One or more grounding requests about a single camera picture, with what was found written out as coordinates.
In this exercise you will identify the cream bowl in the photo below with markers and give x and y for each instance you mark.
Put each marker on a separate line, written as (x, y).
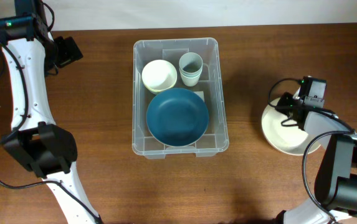
(288, 140)

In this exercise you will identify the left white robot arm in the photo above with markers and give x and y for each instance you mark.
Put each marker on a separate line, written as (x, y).
(35, 141)

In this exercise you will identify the grey white cup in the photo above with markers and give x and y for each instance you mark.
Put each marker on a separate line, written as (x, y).
(190, 63)

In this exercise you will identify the white small bowl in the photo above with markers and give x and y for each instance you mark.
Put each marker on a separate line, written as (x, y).
(159, 71)

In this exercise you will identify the blue shallow bowl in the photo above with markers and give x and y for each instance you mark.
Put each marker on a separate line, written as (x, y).
(177, 117)

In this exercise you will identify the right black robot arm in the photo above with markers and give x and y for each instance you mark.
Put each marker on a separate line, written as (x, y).
(334, 197)

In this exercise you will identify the yellow small bowl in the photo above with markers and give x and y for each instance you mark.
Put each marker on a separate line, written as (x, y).
(156, 89)

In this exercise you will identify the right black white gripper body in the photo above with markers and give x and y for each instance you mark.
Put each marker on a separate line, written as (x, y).
(286, 103)

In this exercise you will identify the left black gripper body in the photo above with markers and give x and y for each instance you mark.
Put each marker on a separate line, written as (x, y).
(67, 53)

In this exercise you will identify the mint green cup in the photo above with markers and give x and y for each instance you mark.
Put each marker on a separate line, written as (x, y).
(190, 75)

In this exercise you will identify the clear plastic storage container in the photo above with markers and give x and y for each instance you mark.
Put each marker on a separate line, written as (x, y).
(216, 138)

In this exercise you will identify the white label in container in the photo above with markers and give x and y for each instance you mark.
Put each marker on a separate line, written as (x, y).
(200, 94)

